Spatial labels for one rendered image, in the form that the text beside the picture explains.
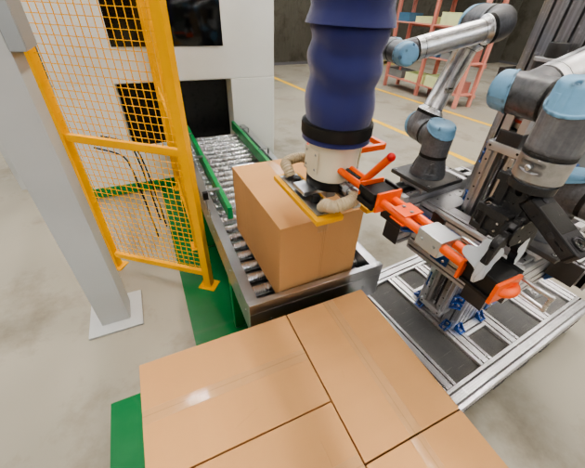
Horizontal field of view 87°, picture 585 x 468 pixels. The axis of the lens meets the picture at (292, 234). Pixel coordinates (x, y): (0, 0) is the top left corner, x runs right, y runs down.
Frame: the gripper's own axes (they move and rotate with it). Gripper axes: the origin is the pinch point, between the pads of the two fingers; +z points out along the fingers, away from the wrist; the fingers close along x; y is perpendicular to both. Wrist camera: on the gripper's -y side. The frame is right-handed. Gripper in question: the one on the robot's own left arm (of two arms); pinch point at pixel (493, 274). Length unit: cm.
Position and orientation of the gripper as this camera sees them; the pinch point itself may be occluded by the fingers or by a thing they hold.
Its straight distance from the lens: 74.0
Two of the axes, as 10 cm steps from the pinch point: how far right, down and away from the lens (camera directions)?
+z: -0.4, 8.0, 6.0
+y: -4.2, -5.6, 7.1
